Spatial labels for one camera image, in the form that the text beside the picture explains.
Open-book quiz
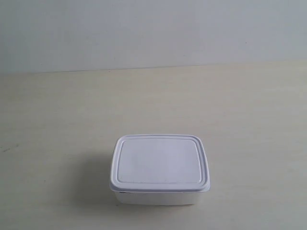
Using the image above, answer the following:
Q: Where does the white lidded plastic container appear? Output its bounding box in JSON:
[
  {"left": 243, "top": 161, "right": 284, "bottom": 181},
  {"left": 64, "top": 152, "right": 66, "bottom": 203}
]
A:
[{"left": 109, "top": 134, "right": 211, "bottom": 206}]

